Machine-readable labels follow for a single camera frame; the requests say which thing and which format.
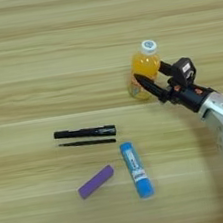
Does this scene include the blue glue stick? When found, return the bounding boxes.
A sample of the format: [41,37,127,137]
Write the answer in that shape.
[118,139,157,202]

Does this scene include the small black box white label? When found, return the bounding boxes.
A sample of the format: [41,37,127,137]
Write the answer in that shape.
[168,55,200,90]

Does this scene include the orange juice bottle white cap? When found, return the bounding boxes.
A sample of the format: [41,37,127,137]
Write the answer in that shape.
[121,38,167,104]

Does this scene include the purple rectangular block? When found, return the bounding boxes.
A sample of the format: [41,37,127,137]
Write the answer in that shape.
[74,164,119,201]

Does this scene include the thin black stick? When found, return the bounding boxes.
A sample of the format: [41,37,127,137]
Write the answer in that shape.
[58,135,117,152]

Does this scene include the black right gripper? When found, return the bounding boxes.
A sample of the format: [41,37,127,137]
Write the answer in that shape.
[131,53,218,122]

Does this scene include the black marker pen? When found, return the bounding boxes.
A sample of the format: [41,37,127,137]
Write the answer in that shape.
[53,122,118,145]

